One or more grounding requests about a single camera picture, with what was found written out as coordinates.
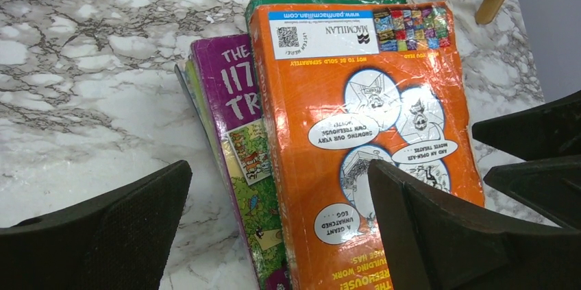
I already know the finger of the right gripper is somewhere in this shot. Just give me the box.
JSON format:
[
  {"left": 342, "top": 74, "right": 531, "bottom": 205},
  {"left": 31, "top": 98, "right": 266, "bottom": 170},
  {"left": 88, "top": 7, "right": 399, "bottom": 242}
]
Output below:
[
  {"left": 472, "top": 91, "right": 580, "bottom": 161},
  {"left": 484, "top": 155, "right": 580, "bottom": 229}
]

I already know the dark cover treehouse book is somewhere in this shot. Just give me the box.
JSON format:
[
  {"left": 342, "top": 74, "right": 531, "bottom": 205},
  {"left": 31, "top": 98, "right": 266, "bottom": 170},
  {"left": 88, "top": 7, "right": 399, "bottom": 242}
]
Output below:
[{"left": 174, "top": 60, "right": 217, "bottom": 154}]

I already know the orange treehouse book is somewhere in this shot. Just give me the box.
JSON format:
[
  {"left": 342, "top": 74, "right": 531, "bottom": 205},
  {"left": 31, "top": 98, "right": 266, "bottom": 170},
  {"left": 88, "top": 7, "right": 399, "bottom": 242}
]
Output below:
[{"left": 248, "top": 1, "right": 484, "bottom": 289}]

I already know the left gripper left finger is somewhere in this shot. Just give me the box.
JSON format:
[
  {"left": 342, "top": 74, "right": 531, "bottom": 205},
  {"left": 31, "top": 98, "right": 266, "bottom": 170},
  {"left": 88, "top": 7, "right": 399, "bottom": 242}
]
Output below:
[{"left": 1, "top": 160, "right": 192, "bottom": 289}]

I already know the green treehouse book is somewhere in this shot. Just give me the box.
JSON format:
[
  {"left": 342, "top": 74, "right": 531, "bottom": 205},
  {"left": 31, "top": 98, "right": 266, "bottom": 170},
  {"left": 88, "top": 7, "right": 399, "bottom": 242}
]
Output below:
[{"left": 245, "top": 0, "right": 408, "bottom": 29}]

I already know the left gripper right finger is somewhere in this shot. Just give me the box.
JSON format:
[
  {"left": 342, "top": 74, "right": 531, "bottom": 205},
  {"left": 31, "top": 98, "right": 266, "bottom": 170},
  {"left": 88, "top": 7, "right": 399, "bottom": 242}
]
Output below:
[{"left": 368, "top": 160, "right": 580, "bottom": 289}]

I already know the purple treehouse book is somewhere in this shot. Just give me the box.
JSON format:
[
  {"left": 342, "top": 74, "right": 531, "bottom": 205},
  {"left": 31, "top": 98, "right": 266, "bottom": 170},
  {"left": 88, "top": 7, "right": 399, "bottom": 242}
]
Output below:
[{"left": 186, "top": 34, "right": 291, "bottom": 289}]

